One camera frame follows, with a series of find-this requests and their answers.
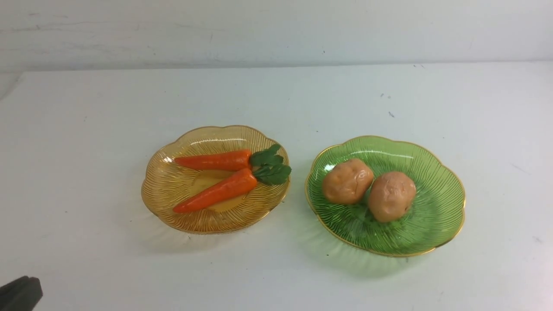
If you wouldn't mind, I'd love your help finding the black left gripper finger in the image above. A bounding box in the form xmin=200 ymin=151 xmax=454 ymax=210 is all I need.
xmin=0 ymin=276 xmax=43 ymax=311

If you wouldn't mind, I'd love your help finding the toy carrot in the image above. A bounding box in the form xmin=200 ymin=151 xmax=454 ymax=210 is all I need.
xmin=173 ymin=144 xmax=284 ymax=171
xmin=172 ymin=164 xmax=292 ymax=214

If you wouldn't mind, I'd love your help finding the toy potato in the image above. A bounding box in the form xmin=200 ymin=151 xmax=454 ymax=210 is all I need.
xmin=322 ymin=158 xmax=375 ymax=205
xmin=367 ymin=171 xmax=417 ymax=223

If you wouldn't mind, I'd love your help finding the amber ribbed glass plate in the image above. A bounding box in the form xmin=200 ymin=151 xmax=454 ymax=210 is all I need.
xmin=141 ymin=125 xmax=290 ymax=234

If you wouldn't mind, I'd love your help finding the green ribbed glass plate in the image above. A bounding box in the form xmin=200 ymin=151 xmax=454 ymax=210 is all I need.
xmin=305 ymin=135 xmax=466 ymax=257

